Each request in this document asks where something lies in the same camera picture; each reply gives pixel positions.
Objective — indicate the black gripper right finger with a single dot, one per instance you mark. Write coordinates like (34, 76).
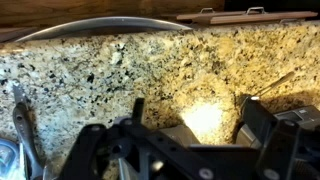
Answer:
(276, 153)

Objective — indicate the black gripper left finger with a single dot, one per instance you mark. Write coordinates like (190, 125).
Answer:
(100, 150)

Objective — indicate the thin metal utensil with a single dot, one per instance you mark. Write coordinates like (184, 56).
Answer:
(276, 83)

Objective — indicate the clear plastic bag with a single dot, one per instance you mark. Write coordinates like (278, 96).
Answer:
(8, 160)

